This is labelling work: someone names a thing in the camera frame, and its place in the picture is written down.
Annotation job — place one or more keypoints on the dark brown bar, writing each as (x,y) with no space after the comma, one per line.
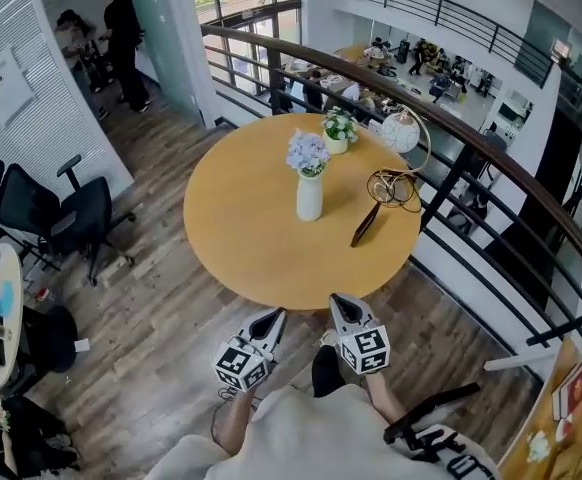
(431,408)

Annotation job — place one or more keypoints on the person's black trouser leg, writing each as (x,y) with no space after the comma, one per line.
(327,373)

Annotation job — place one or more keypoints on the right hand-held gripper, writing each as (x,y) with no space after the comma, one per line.
(366,350)

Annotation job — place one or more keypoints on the red book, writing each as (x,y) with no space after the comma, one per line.
(578,388)

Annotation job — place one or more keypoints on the person's left forearm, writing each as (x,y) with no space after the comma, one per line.
(233,423)

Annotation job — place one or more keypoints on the white window blinds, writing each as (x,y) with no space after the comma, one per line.
(71,133)

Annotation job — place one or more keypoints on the white ribbed vase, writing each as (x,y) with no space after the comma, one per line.
(310,198)

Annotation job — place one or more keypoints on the person's right forearm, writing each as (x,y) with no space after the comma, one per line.
(386,398)

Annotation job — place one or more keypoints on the black metal balcony railing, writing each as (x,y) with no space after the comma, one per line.
(446,10)

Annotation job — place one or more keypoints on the white paper tag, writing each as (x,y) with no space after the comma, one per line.
(82,345)

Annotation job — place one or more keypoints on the black office chair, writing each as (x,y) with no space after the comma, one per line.
(76,213)

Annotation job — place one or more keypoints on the frosted glass partition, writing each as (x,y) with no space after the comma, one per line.
(166,43)

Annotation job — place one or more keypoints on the white globe lamp, gold stand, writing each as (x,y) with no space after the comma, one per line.
(400,133)

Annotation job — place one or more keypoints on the pale blue flowers bunch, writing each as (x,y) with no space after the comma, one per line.
(308,153)

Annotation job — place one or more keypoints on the wooden sideboard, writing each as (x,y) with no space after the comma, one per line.
(536,468)

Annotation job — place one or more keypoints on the dark wood and metal railing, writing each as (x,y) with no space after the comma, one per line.
(496,153)

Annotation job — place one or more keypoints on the blue cloth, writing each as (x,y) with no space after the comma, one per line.
(5,299)

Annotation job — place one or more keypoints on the black stool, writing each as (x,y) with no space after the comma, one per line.
(53,338)

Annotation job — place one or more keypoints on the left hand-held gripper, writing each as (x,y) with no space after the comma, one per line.
(241,365)

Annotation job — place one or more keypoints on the white notice sheet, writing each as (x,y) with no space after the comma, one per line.
(6,88)

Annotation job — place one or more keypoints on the person's white shirt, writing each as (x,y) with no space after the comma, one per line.
(321,443)

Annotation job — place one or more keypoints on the red and white ornament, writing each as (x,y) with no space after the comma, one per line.
(564,428)

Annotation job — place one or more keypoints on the round wooden table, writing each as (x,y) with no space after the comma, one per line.
(251,238)

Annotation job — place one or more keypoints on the black picture frame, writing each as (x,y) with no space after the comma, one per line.
(366,225)

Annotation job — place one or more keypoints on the person's light shoe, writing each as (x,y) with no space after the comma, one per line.
(329,338)

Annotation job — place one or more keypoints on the potted plant in cream pot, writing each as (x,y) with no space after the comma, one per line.
(340,128)

